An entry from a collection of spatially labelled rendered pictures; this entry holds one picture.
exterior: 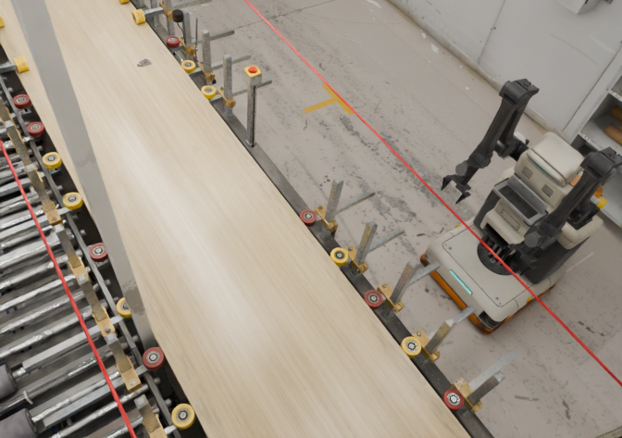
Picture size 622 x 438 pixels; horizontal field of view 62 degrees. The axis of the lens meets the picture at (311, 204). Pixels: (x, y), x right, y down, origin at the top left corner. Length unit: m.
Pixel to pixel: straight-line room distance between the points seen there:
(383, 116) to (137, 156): 2.31
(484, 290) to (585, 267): 1.03
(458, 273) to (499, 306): 0.29
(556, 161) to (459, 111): 2.28
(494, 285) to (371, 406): 1.44
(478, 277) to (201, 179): 1.73
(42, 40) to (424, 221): 3.02
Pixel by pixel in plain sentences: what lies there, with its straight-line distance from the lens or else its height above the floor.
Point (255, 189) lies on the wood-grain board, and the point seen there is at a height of 0.90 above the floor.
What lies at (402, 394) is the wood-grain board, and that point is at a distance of 2.13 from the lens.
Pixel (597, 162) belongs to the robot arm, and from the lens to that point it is 2.11.
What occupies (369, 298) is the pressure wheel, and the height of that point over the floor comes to 0.90.
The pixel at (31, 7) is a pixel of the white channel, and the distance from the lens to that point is 1.08.
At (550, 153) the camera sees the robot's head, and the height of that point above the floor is 1.35.
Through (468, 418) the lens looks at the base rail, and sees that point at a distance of 2.42.
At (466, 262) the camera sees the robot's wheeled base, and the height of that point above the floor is 0.28.
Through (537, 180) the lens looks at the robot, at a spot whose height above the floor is 1.16.
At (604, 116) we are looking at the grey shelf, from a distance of 4.37.
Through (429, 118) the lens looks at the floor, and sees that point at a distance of 4.47.
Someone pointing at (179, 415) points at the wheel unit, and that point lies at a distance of 2.04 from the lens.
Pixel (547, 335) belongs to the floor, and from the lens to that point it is 3.62.
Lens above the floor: 2.86
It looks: 52 degrees down
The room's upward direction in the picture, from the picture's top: 10 degrees clockwise
